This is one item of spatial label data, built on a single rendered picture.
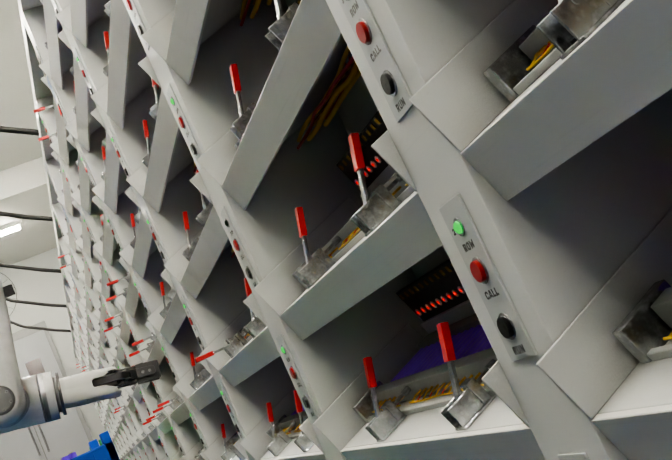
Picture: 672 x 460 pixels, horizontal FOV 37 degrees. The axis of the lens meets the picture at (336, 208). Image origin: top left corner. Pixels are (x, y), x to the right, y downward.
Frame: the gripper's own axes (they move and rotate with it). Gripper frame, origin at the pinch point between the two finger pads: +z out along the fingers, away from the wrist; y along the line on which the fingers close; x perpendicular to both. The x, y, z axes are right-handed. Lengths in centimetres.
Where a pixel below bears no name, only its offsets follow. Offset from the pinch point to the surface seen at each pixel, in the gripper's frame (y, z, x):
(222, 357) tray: -17.9, 16.3, 0.8
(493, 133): 127, 14, -2
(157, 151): 15.4, 8.8, 35.2
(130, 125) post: -18, 9, 52
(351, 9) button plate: 117, 12, 12
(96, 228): -158, 6, 66
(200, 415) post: -88, 17, -7
